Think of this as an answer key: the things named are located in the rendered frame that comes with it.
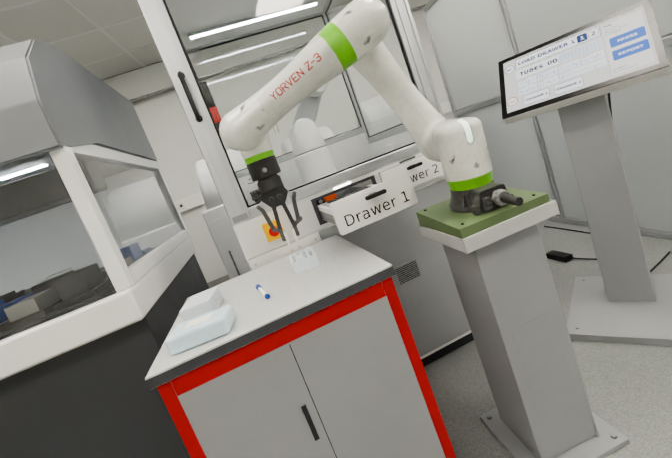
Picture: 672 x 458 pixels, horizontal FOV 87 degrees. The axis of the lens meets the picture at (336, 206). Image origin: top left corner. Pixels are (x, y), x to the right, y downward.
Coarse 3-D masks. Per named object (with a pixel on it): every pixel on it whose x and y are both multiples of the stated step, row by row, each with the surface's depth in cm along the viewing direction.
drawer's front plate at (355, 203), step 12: (396, 180) 117; (408, 180) 118; (360, 192) 115; (372, 192) 116; (396, 192) 118; (408, 192) 119; (336, 204) 113; (348, 204) 114; (360, 204) 115; (372, 204) 116; (384, 204) 117; (396, 204) 118; (408, 204) 119; (336, 216) 113; (348, 216) 114; (360, 216) 115; (372, 216) 116; (384, 216) 117; (348, 228) 114
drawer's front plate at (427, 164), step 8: (416, 160) 154; (424, 160) 154; (392, 168) 151; (400, 168) 152; (416, 168) 154; (424, 168) 155; (432, 168) 156; (440, 168) 157; (384, 176) 150; (392, 176) 151; (432, 176) 156; (416, 184) 154
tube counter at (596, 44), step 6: (594, 42) 133; (600, 42) 132; (576, 48) 137; (582, 48) 135; (588, 48) 134; (594, 48) 132; (564, 54) 140; (570, 54) 138; (576, 54) 136; (582, 54) 135; (546, 60) 144; (552, 60) 142; (558, 60) 140; (564, 60) 139
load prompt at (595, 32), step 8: (584, 32) 137; (592, 32) 135; (600, 32) 133; (568, 40) 140; (576, 40) 138; (584, 40) 136; (544, 48) 146; (552, 48) 144; (560, 48) 142; (568, 48) 139; (528, 56) 150; (536, 56) 148; (544, 56) 145; (520, 64) 151; (528, 64) 149
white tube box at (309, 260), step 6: (300, 252) 123; (306, 252) 119; (312, 252) 116; (294, 258) 117; (306, 258) 112; (312, 258) 112; (294, 264) 111; (300, 264) 112; (306, 264) 112; (312, 264) 112; (318, 264) 113; (294, 270) 111; (300, 270) 112
